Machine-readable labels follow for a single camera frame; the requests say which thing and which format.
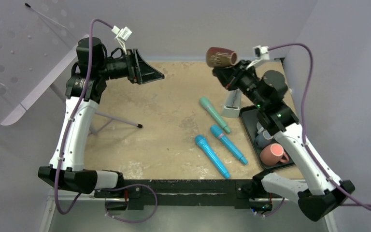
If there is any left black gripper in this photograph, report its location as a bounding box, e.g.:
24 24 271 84
97 48 164 84

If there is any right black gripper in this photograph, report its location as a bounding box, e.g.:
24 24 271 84
212 60 266 110

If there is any brown mug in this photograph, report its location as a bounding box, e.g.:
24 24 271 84
205 47 238 68

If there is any dark blue-grey mug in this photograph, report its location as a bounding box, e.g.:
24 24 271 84
255 129 273 149

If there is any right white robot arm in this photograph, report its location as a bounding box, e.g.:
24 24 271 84
212 60 355 222

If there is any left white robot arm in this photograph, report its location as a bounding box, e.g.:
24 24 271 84
38 37 165 198

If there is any pink mug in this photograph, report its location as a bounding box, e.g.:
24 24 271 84
260 143 290 166

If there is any black tray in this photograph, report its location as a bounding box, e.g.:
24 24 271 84
240 105 295 171

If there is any green toy microphone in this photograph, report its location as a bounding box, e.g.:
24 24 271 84
199 96 231 134

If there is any blue microphone pink band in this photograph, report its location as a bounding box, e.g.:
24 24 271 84
210 124 248 165

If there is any blue toy microphone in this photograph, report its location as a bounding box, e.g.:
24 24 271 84
194 134 230 179

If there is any black base bar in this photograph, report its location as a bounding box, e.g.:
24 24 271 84
94 179 281 213

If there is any white music stand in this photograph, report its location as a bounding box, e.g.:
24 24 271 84
0 0 133 132

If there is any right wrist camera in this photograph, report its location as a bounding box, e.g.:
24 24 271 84
245 45 270 70

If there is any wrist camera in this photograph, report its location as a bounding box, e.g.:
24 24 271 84
111 25 132 54
245 45 270 70

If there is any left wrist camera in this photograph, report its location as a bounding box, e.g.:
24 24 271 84
111 25 132 54

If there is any aluminium frame rail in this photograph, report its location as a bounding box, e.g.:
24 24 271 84
39 193 338 232

